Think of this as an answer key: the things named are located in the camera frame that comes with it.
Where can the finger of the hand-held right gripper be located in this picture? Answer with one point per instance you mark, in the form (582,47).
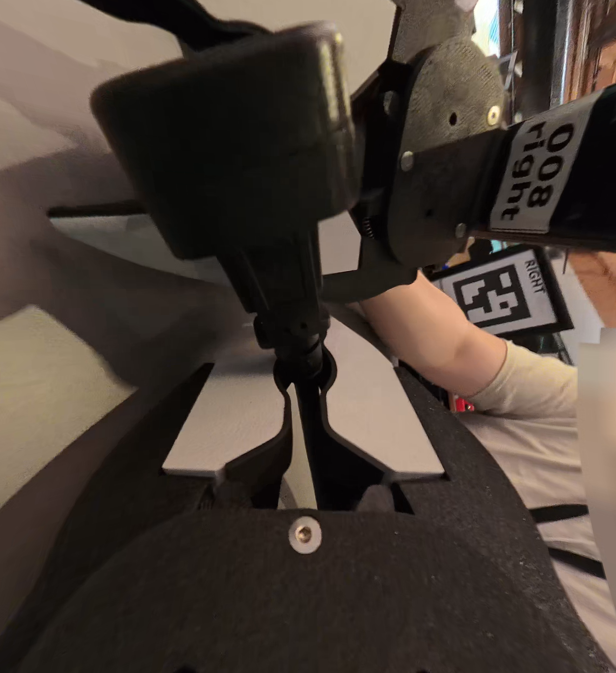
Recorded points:
(129,247)
(208,26)

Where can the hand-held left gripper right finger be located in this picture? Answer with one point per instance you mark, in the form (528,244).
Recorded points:
(376,410)

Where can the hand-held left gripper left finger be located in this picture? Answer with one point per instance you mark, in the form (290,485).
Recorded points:
(234,415)

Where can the black power plug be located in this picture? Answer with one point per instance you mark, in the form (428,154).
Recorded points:
(281,299)

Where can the person's right forearm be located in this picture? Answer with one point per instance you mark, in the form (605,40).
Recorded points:
(434,336)

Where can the small red object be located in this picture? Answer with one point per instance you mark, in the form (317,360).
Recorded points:
(463,405)

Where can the framed marker sign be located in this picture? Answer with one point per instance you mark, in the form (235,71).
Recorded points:
(502,294)

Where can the black desk frame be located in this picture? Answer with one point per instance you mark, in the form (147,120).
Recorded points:
(544,52)

